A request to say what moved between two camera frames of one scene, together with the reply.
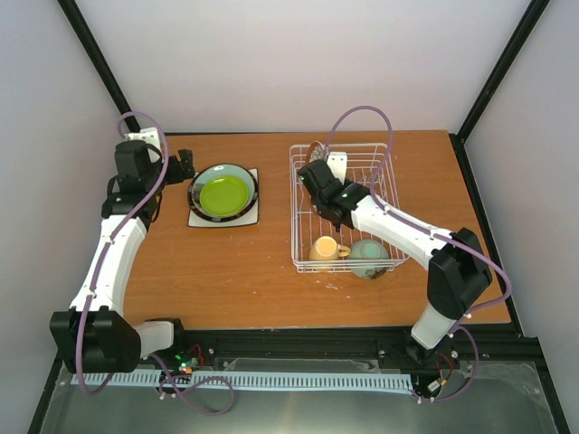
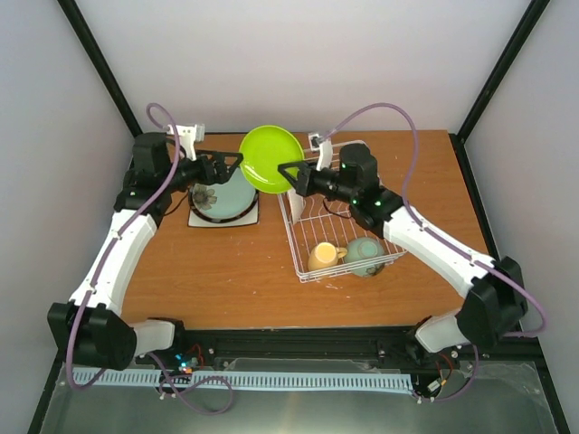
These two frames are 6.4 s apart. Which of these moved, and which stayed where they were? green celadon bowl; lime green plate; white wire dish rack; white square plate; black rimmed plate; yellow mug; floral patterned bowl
Moved: green celadon bowl; yellow mug; white wire dish rack; lime green plate; floral patterned bowl
Stayed: black rimmed plate; white square plate
